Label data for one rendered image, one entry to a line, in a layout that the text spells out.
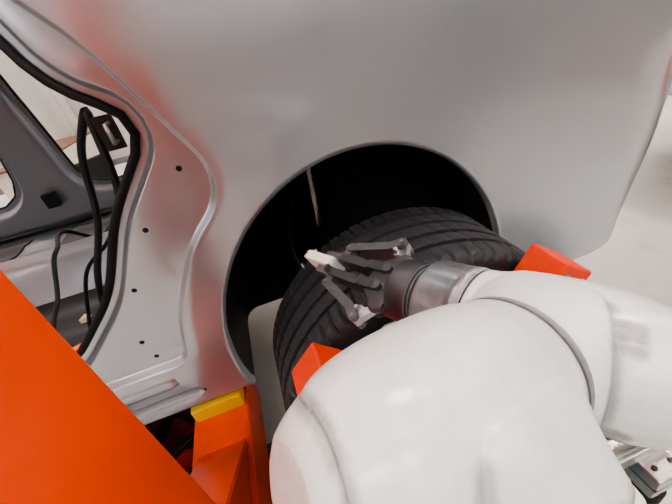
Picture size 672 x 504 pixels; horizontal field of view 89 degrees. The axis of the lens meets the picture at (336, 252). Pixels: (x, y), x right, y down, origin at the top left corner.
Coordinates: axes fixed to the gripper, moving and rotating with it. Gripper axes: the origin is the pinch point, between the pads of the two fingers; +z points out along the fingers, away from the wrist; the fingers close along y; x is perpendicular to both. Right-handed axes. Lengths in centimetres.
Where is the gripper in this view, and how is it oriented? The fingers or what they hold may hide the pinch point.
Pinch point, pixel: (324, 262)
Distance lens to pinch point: 52.7
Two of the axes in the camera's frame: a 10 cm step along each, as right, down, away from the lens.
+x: -5.6, -6.1, -5.6
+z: -6.0, -1.7, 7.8
